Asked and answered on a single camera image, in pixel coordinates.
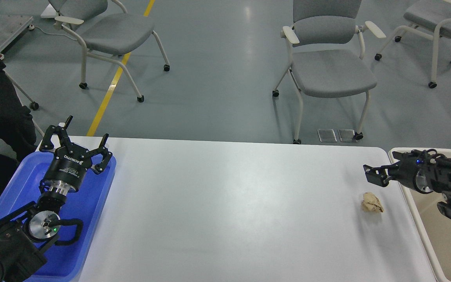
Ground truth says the metal platform with cable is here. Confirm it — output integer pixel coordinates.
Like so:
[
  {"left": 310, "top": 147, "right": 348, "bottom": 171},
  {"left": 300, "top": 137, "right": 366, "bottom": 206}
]
[{"left": 0, "top": 0, "right": 35, "bottom": 53}]

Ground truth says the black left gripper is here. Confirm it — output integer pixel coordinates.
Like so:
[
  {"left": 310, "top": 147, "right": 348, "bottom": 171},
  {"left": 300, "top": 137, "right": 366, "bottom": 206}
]
[{"left": 39, "top": 116, "right": 113, "bottom": 195}]

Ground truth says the beige plastic bin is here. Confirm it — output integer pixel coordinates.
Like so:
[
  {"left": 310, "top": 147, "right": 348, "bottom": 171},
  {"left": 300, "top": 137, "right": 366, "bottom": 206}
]
[{"left": 389, "top": 148, "right": 451, "bottom": 282}]

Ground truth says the metal floor plate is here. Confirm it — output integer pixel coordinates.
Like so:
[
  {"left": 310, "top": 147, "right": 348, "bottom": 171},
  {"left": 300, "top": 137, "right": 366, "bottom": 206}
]
[
  {"left": 337, "top": 130, "right": 357, "bottom": 143},
  {"left": 318, "top": 129, "right": 337, "bottom": 143}
]

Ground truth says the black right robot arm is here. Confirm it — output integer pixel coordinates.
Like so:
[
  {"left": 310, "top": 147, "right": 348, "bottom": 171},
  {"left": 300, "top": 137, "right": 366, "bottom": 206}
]
[{"left": 363, "top": 148, "right": 451, "bottom": 219}]

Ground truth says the grey chair centre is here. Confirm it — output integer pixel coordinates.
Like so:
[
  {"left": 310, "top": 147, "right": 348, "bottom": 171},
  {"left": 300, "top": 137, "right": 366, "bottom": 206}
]
[{"left": 280, "top": 0, "right": 385, "bottom": 145}]

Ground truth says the metal floor plate left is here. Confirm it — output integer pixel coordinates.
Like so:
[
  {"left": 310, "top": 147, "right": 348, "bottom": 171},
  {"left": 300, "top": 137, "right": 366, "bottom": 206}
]
[{"left": 318, "top": 129, "right": 337, "bottom": 143}]

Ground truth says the grey chair right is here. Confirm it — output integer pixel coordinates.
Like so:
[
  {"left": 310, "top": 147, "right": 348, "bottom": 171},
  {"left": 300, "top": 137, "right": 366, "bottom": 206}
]
[{"left": 374, "top": 0, "right": 451, "bottom": 88}]

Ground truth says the blue plastic tray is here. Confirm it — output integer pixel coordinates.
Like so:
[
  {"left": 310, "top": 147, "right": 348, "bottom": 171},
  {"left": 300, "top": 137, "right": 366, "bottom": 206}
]
[{"left": 0, "top": 152, "right": 117, "bottom": 282}]

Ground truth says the metal floor plate right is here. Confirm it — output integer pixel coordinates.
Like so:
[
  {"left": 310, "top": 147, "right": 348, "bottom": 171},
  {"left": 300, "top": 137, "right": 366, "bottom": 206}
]
[{"left": 337, "top": 130, "right": 357, "bottom": 143}]

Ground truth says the grey chair left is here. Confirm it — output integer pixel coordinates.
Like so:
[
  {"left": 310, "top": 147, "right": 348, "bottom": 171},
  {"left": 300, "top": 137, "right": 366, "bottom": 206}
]
[{"left": 49, "top": 0, "right": 170, "bottom": 103}]

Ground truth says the brown paper ball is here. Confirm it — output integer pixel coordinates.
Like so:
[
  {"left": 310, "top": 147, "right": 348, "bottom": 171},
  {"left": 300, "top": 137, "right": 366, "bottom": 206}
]
[{"left": 361, "top": 192, "right": 384, "bottom": 213}]

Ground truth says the grey chair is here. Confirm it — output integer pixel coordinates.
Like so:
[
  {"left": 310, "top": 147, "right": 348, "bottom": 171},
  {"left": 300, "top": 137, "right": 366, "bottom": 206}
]
[
  {"left": 49, "top": 0, "right": 170, "bottom": 103},
  {"left": 374, "top": 0, "right": 451, "bottom": 88},
  {"left": 280, "top": 0, "right": 385, "bottom": 145}
]

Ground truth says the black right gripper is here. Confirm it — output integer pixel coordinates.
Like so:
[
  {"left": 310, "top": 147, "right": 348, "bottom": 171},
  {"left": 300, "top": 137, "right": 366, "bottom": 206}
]
[{"left": 363, "top": 150, "right": 433, "bottom": 194}]

